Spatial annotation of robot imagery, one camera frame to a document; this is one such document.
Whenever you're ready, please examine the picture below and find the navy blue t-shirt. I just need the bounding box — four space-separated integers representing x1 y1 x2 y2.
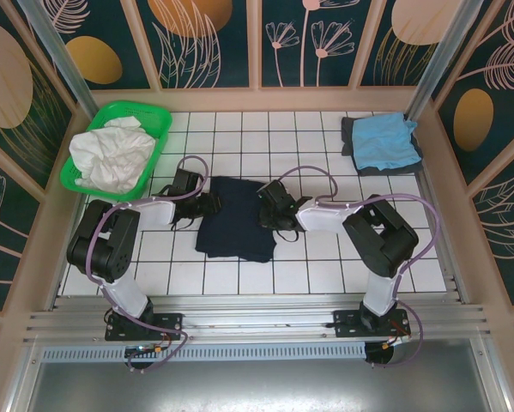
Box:
194 176 279 264

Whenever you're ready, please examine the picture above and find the white crumpled t-shirt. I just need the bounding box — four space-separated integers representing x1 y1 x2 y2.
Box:
69 116 159 195

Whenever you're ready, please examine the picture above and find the green plastic basket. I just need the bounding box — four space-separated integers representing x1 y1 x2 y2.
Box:
59 100 173 203

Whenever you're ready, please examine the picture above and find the grey folded t-shirt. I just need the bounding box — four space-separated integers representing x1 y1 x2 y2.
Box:
340 115 426 178

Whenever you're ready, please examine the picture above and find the light blue folded t-shirt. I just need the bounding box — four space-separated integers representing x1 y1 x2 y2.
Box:
351 112 420 171

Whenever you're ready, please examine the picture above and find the small controller board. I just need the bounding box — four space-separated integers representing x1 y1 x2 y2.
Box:
124 343 166 359

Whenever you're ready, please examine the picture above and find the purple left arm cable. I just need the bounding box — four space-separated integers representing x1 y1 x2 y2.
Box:
84 154 210 375

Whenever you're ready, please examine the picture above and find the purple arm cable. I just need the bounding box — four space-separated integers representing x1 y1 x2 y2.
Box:
279 165 439 371
84 154 210 375

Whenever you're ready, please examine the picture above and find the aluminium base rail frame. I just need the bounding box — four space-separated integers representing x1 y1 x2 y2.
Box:
22 294 490 345

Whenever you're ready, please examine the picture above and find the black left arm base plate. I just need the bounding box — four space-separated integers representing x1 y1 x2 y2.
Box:
105 311 184 342

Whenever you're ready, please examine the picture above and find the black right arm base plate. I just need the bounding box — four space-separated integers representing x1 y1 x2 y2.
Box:
332 307 412 341

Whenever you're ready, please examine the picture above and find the slotted grey cable duct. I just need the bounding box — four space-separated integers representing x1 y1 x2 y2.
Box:
40 342 368 362

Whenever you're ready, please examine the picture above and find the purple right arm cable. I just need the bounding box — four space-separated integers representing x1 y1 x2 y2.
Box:
279 165 439 371

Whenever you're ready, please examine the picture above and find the aluminium side rail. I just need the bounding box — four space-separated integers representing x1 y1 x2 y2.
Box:
409 123 464 302

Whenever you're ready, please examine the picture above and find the aluminium corner post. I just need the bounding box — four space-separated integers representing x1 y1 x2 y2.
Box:
404 0 486 126
15 0 98 115

